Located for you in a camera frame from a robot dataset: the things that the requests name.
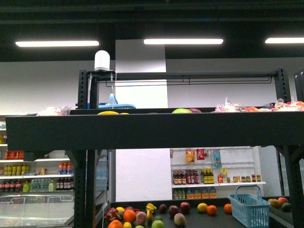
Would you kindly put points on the black metal shelf rack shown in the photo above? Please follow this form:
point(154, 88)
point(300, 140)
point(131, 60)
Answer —
point(83, 132)

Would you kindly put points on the white cylindrical device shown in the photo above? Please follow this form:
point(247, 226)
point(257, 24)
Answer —
point(102, 61)

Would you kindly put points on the small blue background basket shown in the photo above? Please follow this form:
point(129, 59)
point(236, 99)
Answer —
point(250, 210)

